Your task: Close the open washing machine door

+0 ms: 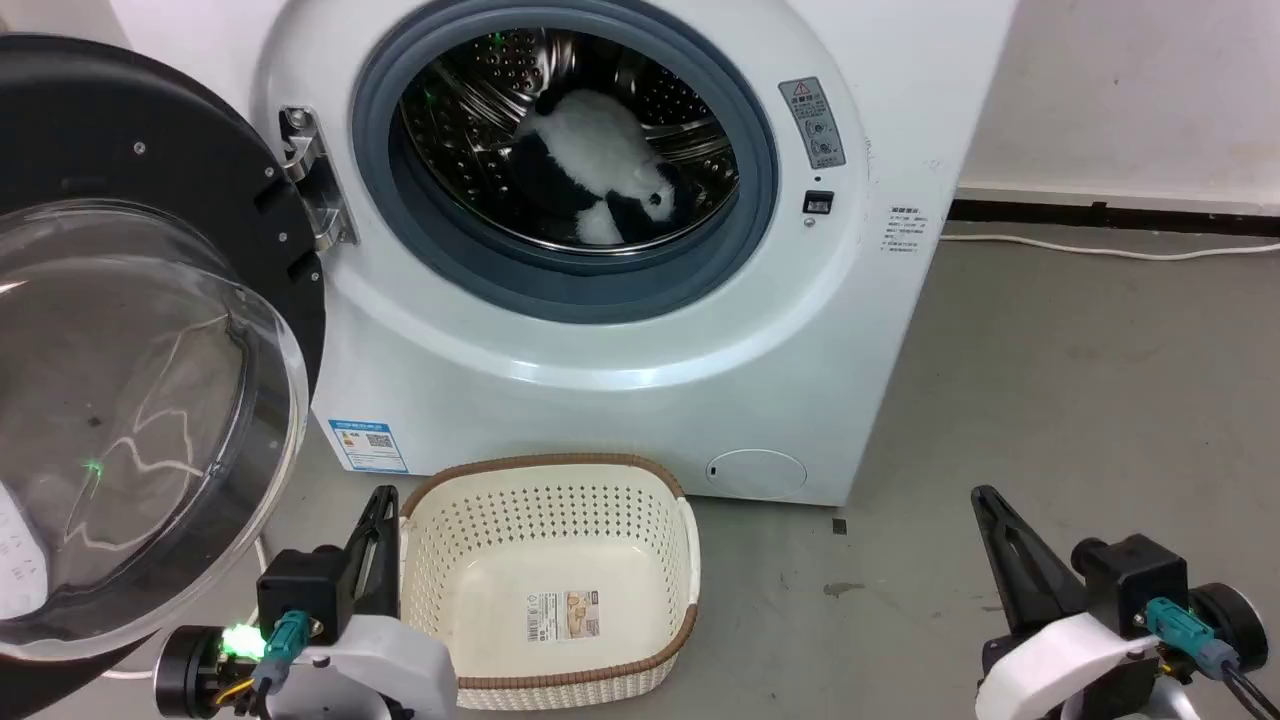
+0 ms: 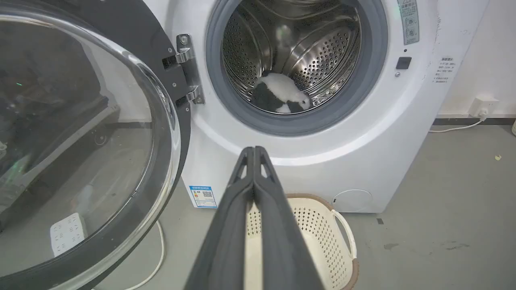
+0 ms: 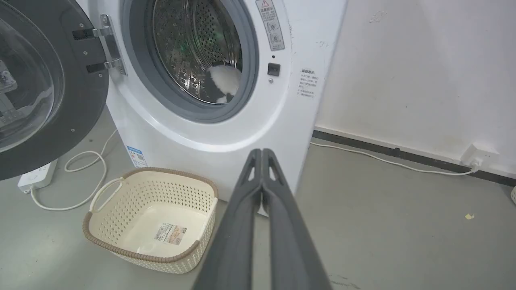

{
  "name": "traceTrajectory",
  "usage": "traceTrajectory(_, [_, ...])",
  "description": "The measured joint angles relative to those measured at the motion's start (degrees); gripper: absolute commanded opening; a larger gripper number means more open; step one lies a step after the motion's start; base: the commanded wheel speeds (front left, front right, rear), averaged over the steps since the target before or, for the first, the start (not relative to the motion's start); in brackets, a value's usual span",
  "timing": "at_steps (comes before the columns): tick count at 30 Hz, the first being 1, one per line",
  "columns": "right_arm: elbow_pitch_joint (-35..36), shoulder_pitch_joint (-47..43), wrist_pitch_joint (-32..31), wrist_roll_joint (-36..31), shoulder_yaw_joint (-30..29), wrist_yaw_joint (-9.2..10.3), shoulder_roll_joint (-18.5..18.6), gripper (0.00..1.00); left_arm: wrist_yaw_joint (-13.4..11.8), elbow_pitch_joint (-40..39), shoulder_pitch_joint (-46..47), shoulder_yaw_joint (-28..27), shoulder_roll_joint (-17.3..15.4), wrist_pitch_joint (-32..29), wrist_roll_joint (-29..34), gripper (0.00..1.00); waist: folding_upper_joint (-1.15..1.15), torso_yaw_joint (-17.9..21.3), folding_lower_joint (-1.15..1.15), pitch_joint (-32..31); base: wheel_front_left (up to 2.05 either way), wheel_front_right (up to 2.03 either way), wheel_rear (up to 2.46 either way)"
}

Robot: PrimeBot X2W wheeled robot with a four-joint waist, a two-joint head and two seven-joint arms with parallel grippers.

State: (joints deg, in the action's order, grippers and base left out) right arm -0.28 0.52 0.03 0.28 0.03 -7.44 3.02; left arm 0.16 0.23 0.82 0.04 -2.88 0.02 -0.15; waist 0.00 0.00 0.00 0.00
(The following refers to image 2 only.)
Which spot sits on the white power strip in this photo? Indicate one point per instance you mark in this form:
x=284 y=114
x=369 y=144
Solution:
x=67 y=233

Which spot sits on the black and white garment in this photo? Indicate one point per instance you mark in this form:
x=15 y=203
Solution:
x=278 y=94

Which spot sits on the cream perforated laundry basket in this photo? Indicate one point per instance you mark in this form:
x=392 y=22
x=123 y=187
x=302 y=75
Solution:
x=322 y=241

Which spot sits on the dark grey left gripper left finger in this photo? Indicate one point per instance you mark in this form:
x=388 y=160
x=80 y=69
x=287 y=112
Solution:
x=229 y=241

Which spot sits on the chrome door hinge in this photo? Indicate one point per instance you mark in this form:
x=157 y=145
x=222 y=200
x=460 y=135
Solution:
x=190 y=68

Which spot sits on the grey warning label sticker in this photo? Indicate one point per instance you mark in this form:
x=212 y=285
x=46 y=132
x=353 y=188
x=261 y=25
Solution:
x=409 y=21

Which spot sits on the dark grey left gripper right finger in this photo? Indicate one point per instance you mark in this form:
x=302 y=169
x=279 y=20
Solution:
x=282 y=241

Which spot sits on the white front-load washing machine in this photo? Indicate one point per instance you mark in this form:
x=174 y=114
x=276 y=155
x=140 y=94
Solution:
x=375 y=133

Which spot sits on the blue energy label sticker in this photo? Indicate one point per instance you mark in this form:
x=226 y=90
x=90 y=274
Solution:
x=202 y=196

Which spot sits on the black glass washing machine door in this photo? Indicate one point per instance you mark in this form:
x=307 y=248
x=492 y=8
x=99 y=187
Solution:
x=88 y=137

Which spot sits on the white wall plug adapter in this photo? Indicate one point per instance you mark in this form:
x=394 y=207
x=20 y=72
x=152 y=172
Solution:
x=483 y=106

